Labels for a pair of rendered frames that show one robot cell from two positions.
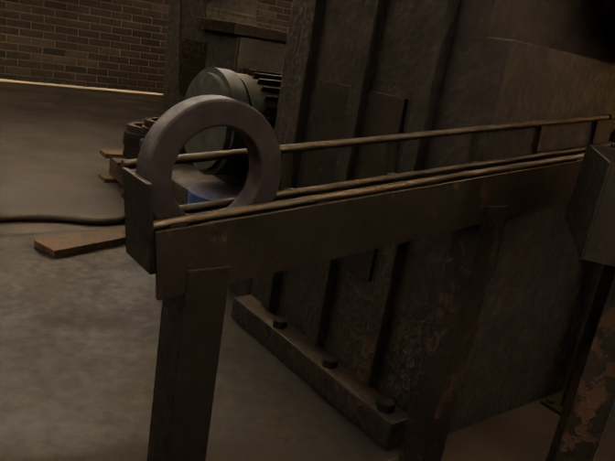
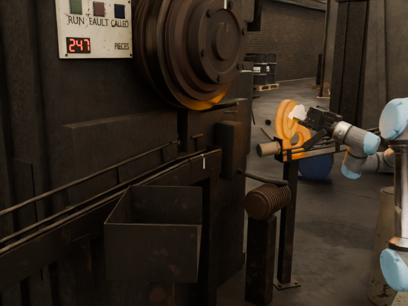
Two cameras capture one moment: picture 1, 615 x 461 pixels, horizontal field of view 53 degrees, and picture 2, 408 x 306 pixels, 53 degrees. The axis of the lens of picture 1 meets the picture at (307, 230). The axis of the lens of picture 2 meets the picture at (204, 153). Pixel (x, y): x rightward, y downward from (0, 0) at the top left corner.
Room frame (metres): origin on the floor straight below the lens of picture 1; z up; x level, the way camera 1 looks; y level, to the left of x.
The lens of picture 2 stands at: (-0.03, -0.39, 1.09)
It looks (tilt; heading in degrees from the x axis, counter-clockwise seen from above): 14 degrees down; 346
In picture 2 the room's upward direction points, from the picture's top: 1 degrees clockwise
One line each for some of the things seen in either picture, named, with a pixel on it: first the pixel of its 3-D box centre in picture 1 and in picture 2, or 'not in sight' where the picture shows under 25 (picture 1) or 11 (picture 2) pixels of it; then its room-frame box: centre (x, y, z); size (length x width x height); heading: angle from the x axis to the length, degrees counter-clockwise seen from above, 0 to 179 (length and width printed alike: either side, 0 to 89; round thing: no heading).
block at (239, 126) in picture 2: not in sight; (227, 150); (1.58, -0.89, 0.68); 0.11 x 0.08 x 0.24; 39
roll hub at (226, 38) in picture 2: not in sight; (219, 41); (1.34, -0.78, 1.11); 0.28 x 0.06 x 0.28; 129
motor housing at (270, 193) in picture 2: not in sight; (265, 242); (1.52, -1.06, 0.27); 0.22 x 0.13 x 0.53; 129
